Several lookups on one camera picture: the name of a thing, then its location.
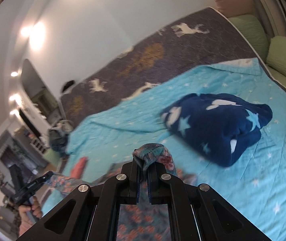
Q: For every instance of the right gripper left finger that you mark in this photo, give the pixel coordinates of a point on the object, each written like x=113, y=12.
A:
x=90, y=213

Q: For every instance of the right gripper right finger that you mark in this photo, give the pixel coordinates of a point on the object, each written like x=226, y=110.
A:
x=197, y=212

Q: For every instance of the floral teal garment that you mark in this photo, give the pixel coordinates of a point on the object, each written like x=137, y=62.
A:
x=142, y=221

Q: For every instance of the pile of denim clothes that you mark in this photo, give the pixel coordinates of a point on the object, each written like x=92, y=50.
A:
x=59, y=135

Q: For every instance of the person's left hand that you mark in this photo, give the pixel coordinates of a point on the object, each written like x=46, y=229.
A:
x=27, y=214

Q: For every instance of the folded pink garment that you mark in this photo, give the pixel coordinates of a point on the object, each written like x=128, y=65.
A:
x=77, y=171

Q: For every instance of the green seat cushion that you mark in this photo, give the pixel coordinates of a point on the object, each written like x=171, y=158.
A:
x=53, y=157

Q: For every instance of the light blue star quilt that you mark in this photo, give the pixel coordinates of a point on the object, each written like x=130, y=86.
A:
x=255, y=185

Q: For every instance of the navy star fleece garment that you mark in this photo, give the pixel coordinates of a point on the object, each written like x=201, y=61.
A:
x=218, y=126

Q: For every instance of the dark reindeer bed cover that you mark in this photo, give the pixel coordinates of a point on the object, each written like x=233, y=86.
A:
x=204, y=37

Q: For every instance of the green cushion near window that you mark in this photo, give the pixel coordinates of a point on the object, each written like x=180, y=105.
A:
x=251, y=28

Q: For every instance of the beige pillow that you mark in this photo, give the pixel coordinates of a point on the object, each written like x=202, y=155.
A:
x=232, y=8

